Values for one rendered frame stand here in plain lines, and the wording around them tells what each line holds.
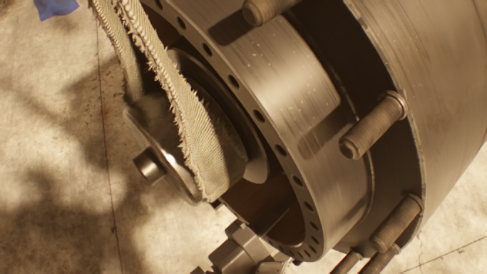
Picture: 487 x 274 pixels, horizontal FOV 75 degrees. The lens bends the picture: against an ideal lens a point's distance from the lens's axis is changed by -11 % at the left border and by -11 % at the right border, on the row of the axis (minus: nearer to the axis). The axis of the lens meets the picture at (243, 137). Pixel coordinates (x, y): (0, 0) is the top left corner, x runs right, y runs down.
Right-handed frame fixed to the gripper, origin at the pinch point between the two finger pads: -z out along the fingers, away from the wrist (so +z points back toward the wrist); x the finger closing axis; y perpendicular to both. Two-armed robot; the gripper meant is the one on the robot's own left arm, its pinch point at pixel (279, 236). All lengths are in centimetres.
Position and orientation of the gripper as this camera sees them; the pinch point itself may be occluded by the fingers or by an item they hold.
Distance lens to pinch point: 51.0
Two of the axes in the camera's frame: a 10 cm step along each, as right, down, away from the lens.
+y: 4.3, 0.6, -9.0
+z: -7.4, 5.9, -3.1
